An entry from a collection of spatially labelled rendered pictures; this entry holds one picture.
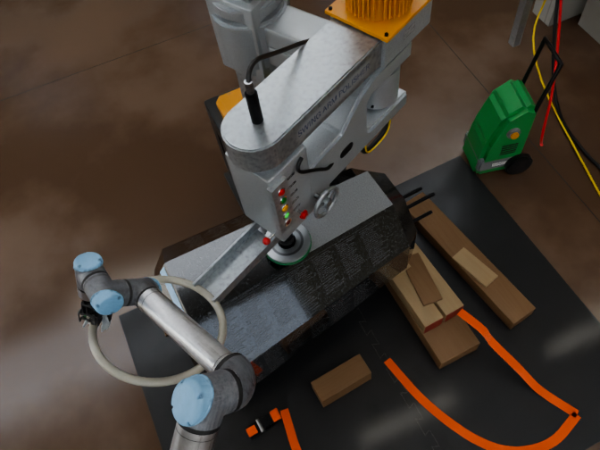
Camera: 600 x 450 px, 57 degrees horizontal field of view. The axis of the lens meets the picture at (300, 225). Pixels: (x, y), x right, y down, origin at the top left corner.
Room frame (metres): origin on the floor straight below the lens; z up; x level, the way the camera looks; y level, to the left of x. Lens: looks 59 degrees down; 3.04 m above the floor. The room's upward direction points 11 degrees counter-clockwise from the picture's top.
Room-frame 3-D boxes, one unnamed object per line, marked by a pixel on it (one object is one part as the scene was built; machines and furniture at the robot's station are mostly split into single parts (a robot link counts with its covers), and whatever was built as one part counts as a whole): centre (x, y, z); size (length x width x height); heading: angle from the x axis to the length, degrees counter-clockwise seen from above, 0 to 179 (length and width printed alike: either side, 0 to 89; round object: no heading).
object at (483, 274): (1.28, -0.93, 0.11); 0.25 x 0.10 x 0.01; 31
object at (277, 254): (1.25, 0.07, 0.86); 0.21 x 0.21 x 0.01
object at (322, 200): (1.23, -0.10, 1.18); 0.15 x 0.10 x 0.15; 130
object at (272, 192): (1.12, 0.05, 1.35); 0.08 x 0.03 x 0.28; 130
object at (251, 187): (1.30, 0.01, 1.30); 0.36 x 0.22 x 0.45; 130
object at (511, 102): (2.08, -1.34, 0.43); 0.35 x 0.35 x 0.87; 2
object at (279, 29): (1.99, -0.11, 1.35); 0.74 x 0.34 x 0.25; 46
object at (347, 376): (0.80, -0.06, 0.07); 0.30 x 0.12 x 0.12; 110
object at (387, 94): (1.67, -0.43, 1.33); 0.19 x 0.19 x 0.20
